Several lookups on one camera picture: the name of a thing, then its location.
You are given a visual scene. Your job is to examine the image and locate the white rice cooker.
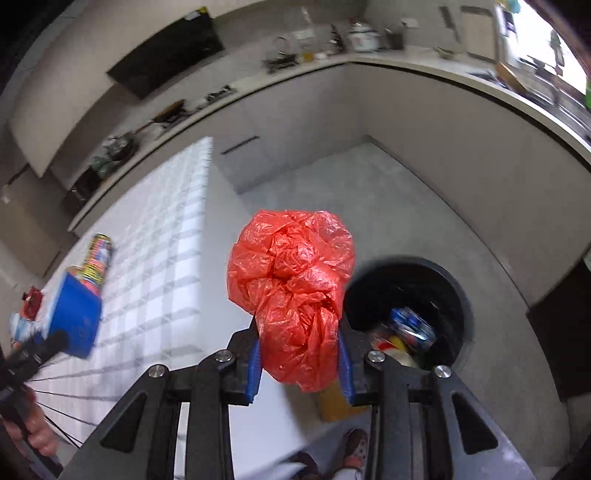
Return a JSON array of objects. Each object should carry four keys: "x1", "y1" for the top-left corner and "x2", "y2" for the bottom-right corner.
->
[{"x1": 348, "y1": 19, "x2": 382, "y2": 51}]

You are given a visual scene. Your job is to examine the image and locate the kettle with arched handle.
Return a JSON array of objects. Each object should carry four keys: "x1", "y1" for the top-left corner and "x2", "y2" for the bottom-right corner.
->
[{"x1": 263, "y1": 37, "x2": 297, "y2": 73}]

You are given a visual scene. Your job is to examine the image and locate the steel pot with lid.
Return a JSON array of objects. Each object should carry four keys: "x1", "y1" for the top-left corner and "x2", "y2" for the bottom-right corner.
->
[{"x1": 104, "y1": 134, "x2": 139, "y2": 162}]

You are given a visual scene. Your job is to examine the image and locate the black utensil holder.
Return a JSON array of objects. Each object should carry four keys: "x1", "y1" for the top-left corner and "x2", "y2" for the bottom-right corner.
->
[{"x1": 385, "y1": 23, "x2": 407, "y2": 51}]

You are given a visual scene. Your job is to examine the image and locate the red plastic bag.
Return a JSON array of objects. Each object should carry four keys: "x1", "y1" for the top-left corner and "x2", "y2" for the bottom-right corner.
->
[{"x1": 226, "y1": 209, "x2": 357, "y2": 393}]

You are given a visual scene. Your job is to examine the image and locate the person's left hand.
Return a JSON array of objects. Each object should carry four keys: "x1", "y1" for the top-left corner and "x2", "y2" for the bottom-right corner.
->
[{"x1": 7, "y1": 387, "x2": 61, "y2": 457}]

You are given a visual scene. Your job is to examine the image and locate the black round trash bin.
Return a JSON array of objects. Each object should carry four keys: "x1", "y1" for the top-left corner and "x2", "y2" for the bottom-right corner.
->
[{"x1": 342, "y1": 256, "x2": 475, "y2": 374}]

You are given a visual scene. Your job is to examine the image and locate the brown wooden board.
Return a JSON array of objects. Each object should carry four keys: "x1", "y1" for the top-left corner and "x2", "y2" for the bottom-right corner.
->
[{"x1": 496, "y1": 62, "x2": 528, "y2": 94}]

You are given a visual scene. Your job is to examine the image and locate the brown cardboard box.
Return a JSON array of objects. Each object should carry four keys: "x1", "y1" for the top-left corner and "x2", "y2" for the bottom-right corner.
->
[{"x1": 316, "y1": 378, "x2": 373, "y2": 424}]

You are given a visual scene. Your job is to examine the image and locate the kitchen window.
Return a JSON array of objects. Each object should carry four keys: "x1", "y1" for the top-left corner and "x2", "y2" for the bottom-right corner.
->
[{"x1": 494, "y1": 0, "x2": 591, "y2": 114}]

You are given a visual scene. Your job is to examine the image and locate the black gas burner grate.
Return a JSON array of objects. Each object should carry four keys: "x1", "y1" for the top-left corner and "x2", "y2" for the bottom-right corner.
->
[
  {"x1": 152, "y1": 108, "x2": 195, "y2": 128},
  {"x1": 203, "y1": 85, "x2": 237, "y2": 105}
]

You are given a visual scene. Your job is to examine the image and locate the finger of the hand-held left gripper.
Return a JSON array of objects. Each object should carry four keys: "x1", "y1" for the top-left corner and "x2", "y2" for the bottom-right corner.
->
[{"x1": 16, "y1": 268, "x2": 103, "y2": 370}]

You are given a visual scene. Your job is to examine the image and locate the white tiled kitchen island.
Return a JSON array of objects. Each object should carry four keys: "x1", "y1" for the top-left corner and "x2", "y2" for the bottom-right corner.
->
[{"x1": 9, "y1": 136, "x2": 320, "y2": 480}]

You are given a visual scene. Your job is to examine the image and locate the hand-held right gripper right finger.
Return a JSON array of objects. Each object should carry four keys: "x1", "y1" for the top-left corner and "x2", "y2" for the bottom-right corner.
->
[{"x1": 336, "y1": 318, "x2": 539, "y2": 480}]

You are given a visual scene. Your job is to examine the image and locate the beige kitchen counter cabinets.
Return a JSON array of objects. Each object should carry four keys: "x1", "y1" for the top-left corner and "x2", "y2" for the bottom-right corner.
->
[{"x1": 68, "y1": 53, "x2": 591, "y2": 308}]

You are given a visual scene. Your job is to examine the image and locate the brown patterned shoe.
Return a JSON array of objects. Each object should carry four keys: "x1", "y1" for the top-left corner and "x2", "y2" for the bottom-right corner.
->
[
  {"x1": 339, "y1": 428, "x2": 370, "y2": 469},
  {"x1": 288, "y1": 451, "x2": 320, "y2": 480}
]

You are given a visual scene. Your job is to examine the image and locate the red and white crumpled packet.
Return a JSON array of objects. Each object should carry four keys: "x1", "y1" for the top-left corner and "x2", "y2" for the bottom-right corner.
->
[{"x1": 9, "y1": 285, "x2": 47, "y2": 344}]

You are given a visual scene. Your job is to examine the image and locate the colourful striped can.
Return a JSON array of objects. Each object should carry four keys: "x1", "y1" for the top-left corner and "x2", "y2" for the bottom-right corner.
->
[{"x1": 74, "y1": 233, "x2": 114, "y2": 296}]

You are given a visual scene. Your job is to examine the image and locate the black built-in appliance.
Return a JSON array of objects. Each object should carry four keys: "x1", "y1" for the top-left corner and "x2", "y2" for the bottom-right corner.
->
[{"x1": 526, "y1": 263, "x2": 591, "y2": 403}]

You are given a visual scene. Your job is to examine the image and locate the beige upper cabinet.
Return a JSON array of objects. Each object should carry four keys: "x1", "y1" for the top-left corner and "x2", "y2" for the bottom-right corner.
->
[{"x1": 7, "y1": 65, "x2": 139, "y2": 179}]

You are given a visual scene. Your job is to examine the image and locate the black wok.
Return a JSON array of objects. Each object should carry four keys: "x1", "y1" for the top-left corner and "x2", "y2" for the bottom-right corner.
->
[{"x1": 150, "y1": 99, "x2": 188, "y2": 124}]

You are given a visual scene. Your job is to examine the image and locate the blue drink can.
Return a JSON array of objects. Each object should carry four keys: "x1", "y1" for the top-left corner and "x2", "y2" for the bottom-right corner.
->
[{"x1": 388, "y1": 305, "x2": 437, "y2": 354}]

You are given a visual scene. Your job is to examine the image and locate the yellow and white packet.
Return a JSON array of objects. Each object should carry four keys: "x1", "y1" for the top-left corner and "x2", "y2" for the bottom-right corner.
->
[{"x1": 369, "y1": 335, "x2": 419, "y2": 370}]

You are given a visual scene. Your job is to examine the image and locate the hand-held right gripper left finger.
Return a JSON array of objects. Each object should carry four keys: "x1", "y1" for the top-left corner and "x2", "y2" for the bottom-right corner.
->
[{"x1": 60, "y1": 318, "x2": 264, "y2": 480}]

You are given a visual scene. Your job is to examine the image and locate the white cutting board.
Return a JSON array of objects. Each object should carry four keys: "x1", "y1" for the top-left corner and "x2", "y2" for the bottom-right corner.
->
[{"x1": 457, "y1": 9, "x2": 498, "y2": 62}]

